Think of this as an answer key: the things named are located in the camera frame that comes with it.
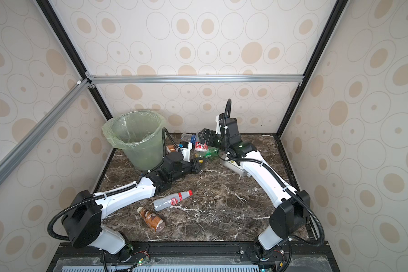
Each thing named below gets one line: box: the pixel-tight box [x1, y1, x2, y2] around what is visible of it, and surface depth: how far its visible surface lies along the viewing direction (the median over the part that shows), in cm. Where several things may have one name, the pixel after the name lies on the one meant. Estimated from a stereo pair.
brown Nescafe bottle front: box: [137, 206, 166, 233], surface depth 80 cm
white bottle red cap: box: [153, 189, 194, 212], surface depth 87 cm
